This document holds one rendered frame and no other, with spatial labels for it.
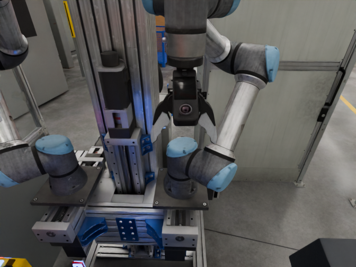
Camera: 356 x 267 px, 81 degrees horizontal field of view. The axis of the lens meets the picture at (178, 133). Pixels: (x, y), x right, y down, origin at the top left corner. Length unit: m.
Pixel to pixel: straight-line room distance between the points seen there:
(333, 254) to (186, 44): 0.55
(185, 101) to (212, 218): 1.82
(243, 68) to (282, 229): 1.72
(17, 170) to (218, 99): 1.47
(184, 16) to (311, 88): 1.78
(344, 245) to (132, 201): 0.76
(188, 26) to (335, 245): 0.57
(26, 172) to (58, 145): 0.13
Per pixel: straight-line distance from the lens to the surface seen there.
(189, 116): 0.35
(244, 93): 0.75
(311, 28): 1.92
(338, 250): 0.65
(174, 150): 0.75
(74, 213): 1.02
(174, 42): 0.39
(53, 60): 4.90
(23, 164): 0.92
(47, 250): 1.94
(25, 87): 1.57
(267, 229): 2.19
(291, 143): 2.31
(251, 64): 0.77
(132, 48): 0.81
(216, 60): 0.80
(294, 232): 2.27
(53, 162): 0.92
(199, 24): 0.39
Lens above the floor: 1.72
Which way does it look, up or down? 33 degrees down
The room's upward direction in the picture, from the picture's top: straight up
